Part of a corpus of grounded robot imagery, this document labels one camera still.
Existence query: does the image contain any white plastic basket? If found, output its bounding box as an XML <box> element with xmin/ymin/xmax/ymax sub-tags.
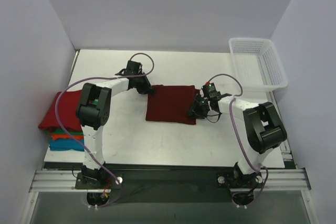
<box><xmin>228</xmin><ymin>38</ymin><xmax>288</xmax><ymax>92</ymax></box>

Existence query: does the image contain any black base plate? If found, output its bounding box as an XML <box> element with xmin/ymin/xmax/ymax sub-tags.
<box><xmin>75</xmin><ymin>164</ymin><xmax>263</xmax><ymax>205</ymax></box>

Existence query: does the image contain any folded green t shirt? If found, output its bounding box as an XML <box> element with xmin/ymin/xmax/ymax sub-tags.
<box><xmin>45</xmin><ymin>128</ymin><xmax>83</xmax><ymax>135</ymax></box>

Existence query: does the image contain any aluminium rail frame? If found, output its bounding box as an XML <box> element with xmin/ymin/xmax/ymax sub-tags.
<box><xmin>19</xmin><ymin>91</ymin><xmax>318</xmax><ymax>224</ymax></box>

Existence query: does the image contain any dark red t shirt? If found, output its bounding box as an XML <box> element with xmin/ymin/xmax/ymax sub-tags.
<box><xmin>145</xmin><ymin>85</ymin><xmax>199</xmax><ymax>125</ymax></box>

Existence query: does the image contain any purple cable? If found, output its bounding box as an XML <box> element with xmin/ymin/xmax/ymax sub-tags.
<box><xmin>207</xmin><ymin>73</ymin><xmax>269</xmax><ymax>206</ymax></box>
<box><xmin>55</xmin><ymin>52</ymin><xmax>155</xmax><ymax>207</ymax></box>

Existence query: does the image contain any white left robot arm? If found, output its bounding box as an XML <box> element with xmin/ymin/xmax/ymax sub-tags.
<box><xmin>76</xmin><ymin>60</ymin><xmax>154</xmax><ymax>188</ymax></box>

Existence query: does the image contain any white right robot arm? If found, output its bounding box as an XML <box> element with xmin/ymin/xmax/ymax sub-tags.
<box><xmin>187</xmin><ymin>82</ymin><xmax>287</xmax><ymax>186</ymax></box>

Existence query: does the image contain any folded red t shirt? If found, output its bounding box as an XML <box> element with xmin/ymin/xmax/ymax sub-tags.
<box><xmin>38</xmin><ymin>90</ymin><xmax>81</xmax><ymax>132</ymax></box>

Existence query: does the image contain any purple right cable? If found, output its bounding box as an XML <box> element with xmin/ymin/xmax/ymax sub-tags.
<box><xmin>207</xmin><ymin>73</ymin><xmax>269</xmax><ymax>206</ymax></box>

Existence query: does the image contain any folded orange t shirt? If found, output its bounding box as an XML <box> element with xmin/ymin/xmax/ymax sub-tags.
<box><xmin>49</xmin><ymin>134</ymin><xmax>84</xmax><ymax>141</ymax></box>

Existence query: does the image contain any folded blue t shirt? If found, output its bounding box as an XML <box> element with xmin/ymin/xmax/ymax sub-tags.
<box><xmin>49</xmin><ymin>138</ymin><xmax>85</xmax><ymax>152</ymax></box>

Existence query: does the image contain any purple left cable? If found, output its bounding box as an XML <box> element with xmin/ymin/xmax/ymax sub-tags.
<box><xmin>55</xmin><ymin>52</ymin><xmax>155</xmax><ymax>207</ymax></box>

